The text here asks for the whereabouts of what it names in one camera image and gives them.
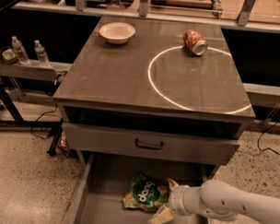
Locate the white bowl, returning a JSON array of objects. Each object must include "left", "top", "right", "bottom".
[{"left": 99, "top": 22, "right": 135, "bottom": 45}]

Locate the grey metal rail frame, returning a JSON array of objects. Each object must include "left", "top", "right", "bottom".
[{"left": 16, "top": 0, "right": 280, "bottom": 33}]

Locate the black floor cable right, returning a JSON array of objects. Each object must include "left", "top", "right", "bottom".
[{"left": 256, "top": 112, "right": 280, "bottom": 159}]

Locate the black drawer handle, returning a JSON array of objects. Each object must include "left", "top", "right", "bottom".
[{"left": 134, "top": 138, "right": 165, "bottom": 150}]

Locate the clear water bottle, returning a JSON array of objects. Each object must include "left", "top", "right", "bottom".
[
  {"left": 34, "top": 41, "right": 51, "bottom": 67},
  {"left": 11, "top": 36, "right": 30, "bottom": 65}
]

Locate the grey drawer cabinet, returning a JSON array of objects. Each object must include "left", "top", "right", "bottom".
[{"left": 50, "top": 14, "right": 260, "bottom": 181}]

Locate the grey side table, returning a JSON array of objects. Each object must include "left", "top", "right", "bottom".
[{"left": 0, "top": 60, "right": 72, "bottom": 156}]

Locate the small round dish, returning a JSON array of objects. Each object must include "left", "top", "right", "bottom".
[{"left": 0, "top": 46, "right": 18, "bottom": 65}]

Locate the black floor cable left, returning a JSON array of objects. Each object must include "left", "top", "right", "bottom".
[{"left": 29, "top": 103, "right": 59, "bottom": 140}]

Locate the green rice chip bag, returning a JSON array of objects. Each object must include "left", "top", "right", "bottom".
[{"left": 122, "top": 171, "right": 170, "bottom": 213}]

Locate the black floor cable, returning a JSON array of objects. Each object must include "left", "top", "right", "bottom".
[
  {"left": 29, "top": 103, "right": 59, "bottom": 140},
  {"left": 256, "top": 112, "right": 280, "bottom": 159}
]

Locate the right clear water bottle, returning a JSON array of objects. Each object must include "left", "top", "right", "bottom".
[{"left": 34, "top": 41, "right": 51, "bottom": 67}]

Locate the open middle grey drawer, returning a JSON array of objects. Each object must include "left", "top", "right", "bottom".
[{"left": 71, "top": 153, "right": 208, "bottom": 224}]

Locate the orange soda can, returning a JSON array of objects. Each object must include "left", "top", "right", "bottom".
[{"left": 183, "top": 29, "right": 208, "bottom": 56}]

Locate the left clear water bottle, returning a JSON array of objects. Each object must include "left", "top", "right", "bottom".
[{"left": 11, "top": 36, "right": 30, "bottom": 65}]

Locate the top grey drawer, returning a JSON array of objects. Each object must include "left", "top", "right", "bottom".
[{"left": 62, "top": 123, "right": 239, "bottom": 165}]

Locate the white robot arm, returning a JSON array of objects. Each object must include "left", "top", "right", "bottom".
[{"left": 149, "top": 179, "right": 280, "bottom": 224}]

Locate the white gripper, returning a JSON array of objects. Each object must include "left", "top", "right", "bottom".
[{"left": 148, "top": 179, "right": 192, "bottom": 224}]

